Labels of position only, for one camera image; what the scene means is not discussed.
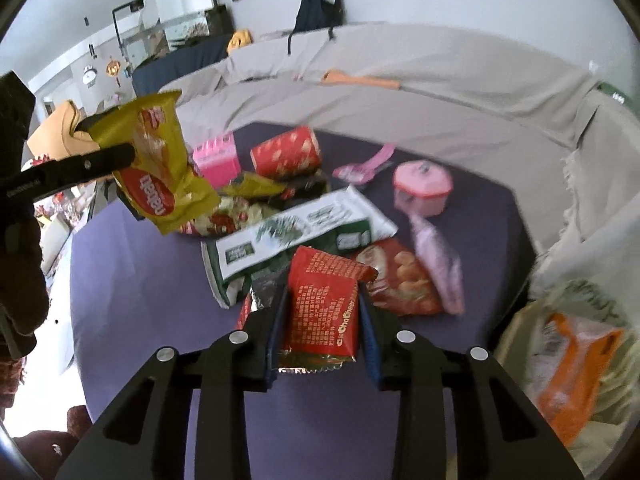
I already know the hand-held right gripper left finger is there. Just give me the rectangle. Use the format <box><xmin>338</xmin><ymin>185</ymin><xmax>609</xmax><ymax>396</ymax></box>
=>
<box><xmin>55</xmin><ymin>282</ymin><xmax>292</xmax><ymax>480</ymax></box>

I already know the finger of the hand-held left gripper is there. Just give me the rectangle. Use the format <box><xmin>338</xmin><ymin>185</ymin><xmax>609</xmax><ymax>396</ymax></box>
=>
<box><xmin>0</xmin><ymin>142</ymin><xmax>137</xmax><ymax>207</ymax></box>
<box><xmin>73</xmin><ymin>108</ymin><xmax>124</xmax><ymax>134</ymax></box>

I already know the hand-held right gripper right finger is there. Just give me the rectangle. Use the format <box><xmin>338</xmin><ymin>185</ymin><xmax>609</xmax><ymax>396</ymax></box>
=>
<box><xmin>357</xmin><ymin>284</ymin><xmax>586</xmax><ymax>480</ymax></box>

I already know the red snack packet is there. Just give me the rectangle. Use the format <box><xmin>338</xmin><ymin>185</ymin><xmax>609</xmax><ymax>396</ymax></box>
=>
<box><xmin>277</xmin><ymin>246</ymin><xmax>379</xmax><ymax>374</ymax></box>

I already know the yellow snack packet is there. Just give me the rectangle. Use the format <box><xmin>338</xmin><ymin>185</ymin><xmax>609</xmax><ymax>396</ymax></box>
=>
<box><xmin>85</xmin><ymin>90</ymin><xmax>222</xmax><ymax>236</ymax></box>

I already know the red paper cup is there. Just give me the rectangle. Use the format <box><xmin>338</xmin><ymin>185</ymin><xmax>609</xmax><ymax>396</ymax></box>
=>
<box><xmin>249</xmin><ymin>126</ymin><xmax>322</xmax><ymax>181</ymax></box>

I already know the white plastic bag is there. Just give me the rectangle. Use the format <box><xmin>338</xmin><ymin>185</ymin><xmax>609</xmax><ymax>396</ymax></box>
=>
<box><xmin>494</xmin><ymin>240</ymin><xmax>640</xmax><ymax>466</ymax></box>

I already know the tan cloth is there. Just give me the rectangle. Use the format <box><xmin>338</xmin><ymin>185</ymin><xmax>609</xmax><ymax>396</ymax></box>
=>
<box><xmin>26</xmin><ymin>100</ymin><xmax>85</xmax><ymax>162</ymax></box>

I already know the black packet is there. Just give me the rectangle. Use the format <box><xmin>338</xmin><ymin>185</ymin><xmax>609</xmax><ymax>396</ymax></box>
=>
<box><xmin>250</xmin><ymin>269</ymin><xmax>287</xmax><ymax>312</ymax></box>

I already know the orange snack packet with pictures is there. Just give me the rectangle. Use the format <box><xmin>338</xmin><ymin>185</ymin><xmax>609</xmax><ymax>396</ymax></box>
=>
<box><xmin>351</xmin><ymin>238</ymin><xmax>444</xmax><ymax>317</ymax></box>

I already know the dark blue cloth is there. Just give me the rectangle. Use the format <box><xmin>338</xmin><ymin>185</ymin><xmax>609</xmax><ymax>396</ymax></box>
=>
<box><xmin>131</xmin><ymin>35</ymin><xmax>232</xmax><ymax>99</ymax></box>

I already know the pale purple packet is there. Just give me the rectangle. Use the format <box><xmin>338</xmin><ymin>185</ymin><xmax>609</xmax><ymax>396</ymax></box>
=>
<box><xmin>409</xmin><ymin>212</ymin><xmax>466</xmax><ymax>316</ymax></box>

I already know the glass tank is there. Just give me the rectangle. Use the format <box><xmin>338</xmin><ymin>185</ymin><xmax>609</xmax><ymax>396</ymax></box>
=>
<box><xmin>111</xmin><ymin>0</ymin><xmax>234</xmax><ymax>69</ymax></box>

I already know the pink box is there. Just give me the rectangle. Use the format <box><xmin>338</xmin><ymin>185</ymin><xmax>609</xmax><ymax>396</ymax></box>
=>
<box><xmin>192</xmin><ymin>132</ymin><xmax>240</xmax><ymax>189</ymax></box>

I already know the white and green snack packet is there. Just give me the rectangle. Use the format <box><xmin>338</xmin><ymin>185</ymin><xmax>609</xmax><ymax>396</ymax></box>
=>
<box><xmin>201</xmin><ymin>185</ymin><xmax>399</xmax><ymax>309</ymax></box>

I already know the purple table mat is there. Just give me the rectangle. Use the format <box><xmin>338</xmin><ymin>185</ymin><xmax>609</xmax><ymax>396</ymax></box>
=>
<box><xmin>69</xmin><ymin>120</ymin><xmax>537</xmax><ymax>480</ymax></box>

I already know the red and green floral packet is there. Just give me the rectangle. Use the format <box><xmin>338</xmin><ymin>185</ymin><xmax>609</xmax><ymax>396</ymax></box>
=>
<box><xmin>179</xmin><ymin>195</ymin><xmax>275</xmax><ymax>237</ymax></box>

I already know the yellow-green packet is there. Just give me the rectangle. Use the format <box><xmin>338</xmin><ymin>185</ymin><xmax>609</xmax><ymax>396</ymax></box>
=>
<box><xmin>220</xmin><ymin>172</ymin><xmax>287</xmax><ymax>199</ymax></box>

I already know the yellow plush toy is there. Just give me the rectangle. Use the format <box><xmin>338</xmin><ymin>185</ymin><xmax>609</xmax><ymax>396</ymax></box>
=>
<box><xmin>226</xmin><ymin>30</ymin><xmax>254</xmax><ymax>57</ymax></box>

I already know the pink lidded container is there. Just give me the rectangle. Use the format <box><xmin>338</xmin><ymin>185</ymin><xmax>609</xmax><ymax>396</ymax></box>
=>
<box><xmin>392</xmin><ymin>159</ymin><xmax>454</xmax><ymax>217</ymax></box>

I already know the pink scoop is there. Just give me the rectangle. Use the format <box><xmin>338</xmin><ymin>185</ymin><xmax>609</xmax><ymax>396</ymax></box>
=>
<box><xmin>332</xmin><ymin>142</ymin><xmax>397</xmax><ymax>187</ymax></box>

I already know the brown fuzzy clothing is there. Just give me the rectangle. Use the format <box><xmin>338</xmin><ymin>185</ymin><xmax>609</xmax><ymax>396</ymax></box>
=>
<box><xmin>12</xmin><ymin>404</ymin><xmax>94</xmax><ymax>480</ymax></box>

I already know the black backpack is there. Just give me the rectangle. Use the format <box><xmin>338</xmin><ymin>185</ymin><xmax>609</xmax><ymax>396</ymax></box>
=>
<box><xmin>287</xmin><ymin>0</ymin><xmax>346</xmax><ymax>54</ymax></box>

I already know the orange stick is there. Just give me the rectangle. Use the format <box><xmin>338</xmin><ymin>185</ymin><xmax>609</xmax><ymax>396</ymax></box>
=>
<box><xmin>321</xmin><ymin>69</ymin><xmax>402</xmax><ymax>91</ymax></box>

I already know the grey covered sofa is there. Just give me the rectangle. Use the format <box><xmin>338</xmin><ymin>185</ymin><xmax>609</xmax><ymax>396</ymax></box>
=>
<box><xmin>159</xmin><ymin>21</ymin><xmax>640</xmax><ymax>321</ymax></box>

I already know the green box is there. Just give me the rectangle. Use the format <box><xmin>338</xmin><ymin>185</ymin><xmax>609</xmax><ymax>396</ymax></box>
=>
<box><xmin>596</xmin><ymin>82</ymin><xmax>629</xmax><ymax>107</ymax></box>

